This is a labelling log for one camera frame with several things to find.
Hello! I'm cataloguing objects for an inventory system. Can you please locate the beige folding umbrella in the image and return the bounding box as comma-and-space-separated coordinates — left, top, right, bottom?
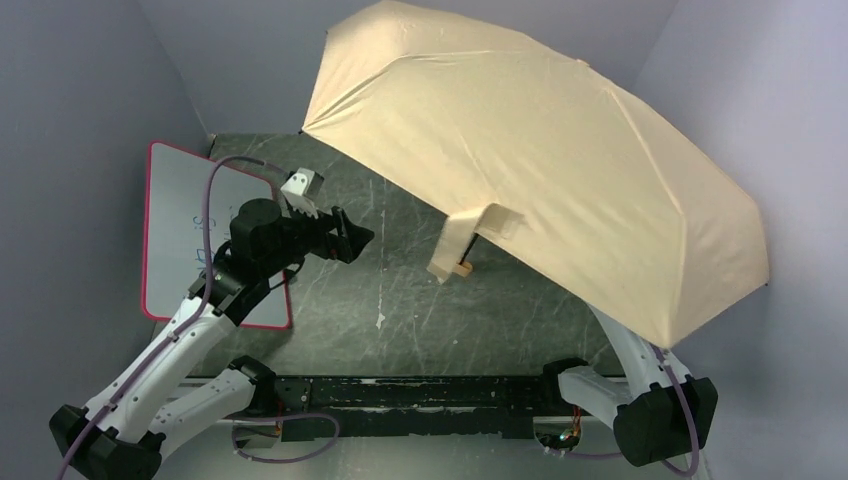
302, 1, 770, 348

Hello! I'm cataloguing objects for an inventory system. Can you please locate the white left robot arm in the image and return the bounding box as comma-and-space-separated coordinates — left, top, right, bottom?
49, 198, 374, 479

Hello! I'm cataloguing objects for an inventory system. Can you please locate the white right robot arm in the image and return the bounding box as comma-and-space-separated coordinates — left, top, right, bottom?
537, 307, 718, 479

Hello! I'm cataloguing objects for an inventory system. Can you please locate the pink framed whiteboard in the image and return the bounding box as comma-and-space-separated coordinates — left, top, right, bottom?
141, 142, 275, 322

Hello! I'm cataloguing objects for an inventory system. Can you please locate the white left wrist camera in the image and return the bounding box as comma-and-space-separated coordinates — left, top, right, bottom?
280, 168, 324, 218

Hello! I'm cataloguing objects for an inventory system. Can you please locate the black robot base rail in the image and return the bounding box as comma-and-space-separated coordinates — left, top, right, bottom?
210, 374, 604, 444

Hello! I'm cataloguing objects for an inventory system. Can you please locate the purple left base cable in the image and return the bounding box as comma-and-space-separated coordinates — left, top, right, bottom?
231, 412, 342, 465

